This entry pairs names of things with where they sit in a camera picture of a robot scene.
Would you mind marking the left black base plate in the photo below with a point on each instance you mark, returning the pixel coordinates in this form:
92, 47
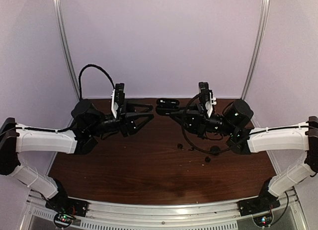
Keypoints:
72, 207

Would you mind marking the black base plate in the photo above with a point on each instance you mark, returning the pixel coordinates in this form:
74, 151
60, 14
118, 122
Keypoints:
72, 207
256, 205

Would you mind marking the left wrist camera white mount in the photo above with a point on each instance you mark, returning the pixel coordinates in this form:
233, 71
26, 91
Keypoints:
117, 98

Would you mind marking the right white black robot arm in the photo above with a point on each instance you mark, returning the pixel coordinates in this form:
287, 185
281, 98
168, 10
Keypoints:
243, 140

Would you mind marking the aluminium front rail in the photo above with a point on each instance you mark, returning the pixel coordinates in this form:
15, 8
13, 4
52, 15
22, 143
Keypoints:
223, 215

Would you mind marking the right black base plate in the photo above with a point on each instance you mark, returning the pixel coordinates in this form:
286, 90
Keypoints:
256, 205

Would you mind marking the round black disc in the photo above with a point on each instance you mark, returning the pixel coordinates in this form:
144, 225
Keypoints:
215, 150

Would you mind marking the left circuit board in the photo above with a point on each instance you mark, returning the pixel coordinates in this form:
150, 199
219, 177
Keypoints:
62, 220

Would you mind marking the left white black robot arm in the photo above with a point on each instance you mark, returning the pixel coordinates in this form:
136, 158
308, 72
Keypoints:
80, 138

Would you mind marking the black earbud charging case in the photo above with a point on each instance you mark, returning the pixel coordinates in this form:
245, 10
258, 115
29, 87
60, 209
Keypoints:
165, 106

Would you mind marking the left aluminium frame post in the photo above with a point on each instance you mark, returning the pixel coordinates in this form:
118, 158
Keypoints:
65, 46

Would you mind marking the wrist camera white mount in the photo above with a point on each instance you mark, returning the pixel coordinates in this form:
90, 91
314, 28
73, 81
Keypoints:
206, 98
117, 98

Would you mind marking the right circuit board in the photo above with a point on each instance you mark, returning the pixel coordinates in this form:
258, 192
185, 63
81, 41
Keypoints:
263, 221

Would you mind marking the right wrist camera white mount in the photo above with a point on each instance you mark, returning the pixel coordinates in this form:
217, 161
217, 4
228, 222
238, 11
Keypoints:
206, 98

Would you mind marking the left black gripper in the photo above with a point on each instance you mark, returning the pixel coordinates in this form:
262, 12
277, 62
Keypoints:
125, 122

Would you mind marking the aluminium frame post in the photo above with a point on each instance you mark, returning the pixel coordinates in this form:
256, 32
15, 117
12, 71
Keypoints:
263, 19
65, 46

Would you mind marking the circuit board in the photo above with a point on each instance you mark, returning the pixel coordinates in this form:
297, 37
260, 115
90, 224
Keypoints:
62, 220
263, 221

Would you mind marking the right aluminium frame post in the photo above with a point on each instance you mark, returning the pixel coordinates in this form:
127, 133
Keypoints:
263, 19

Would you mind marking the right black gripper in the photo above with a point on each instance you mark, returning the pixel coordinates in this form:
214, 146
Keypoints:
198, 120

